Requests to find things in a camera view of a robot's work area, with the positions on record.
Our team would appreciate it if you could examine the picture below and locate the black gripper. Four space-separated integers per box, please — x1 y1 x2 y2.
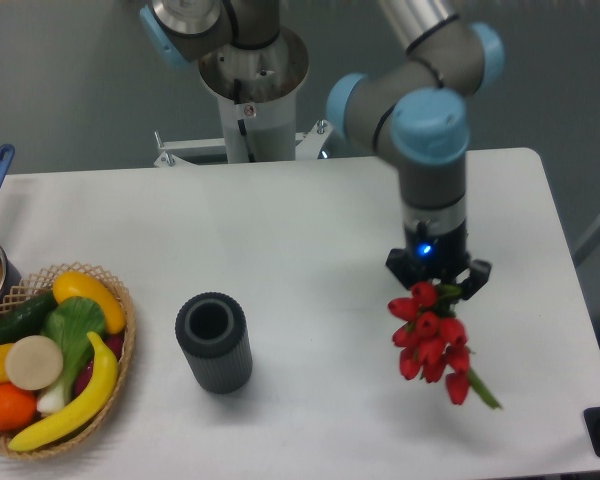
385 222 492 300

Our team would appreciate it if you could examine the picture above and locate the red tulip bouquet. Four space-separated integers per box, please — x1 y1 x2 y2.
387 281 502 410

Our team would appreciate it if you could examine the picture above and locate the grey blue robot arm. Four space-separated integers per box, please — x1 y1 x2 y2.
140 1 504 300

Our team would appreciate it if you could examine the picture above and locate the dark grey ribbed vase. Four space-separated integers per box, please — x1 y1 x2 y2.
175 292 253 394

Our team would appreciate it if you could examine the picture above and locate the purple red vegetable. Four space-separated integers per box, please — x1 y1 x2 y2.
73 333 124 397

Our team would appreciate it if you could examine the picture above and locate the yellow banana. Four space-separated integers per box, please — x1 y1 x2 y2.
8 332 118 453

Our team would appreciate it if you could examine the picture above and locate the green bok choy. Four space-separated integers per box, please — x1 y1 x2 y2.
37 296 106 416

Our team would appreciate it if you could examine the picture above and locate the woven wicker basket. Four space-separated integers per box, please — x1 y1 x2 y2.
0 262 136 460

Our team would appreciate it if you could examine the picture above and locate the beige round slice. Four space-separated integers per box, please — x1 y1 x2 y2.
5 335 64 391

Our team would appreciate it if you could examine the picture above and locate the green cucumber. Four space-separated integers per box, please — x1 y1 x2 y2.
0 291 57 345

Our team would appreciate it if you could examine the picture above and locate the orange fruit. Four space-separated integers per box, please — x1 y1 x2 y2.
0 383 37 432

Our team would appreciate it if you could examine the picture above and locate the white metal mounting frame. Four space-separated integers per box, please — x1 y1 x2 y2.
153 119 334 168

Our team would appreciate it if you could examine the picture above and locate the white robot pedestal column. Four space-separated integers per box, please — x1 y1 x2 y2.
198 27 309 164

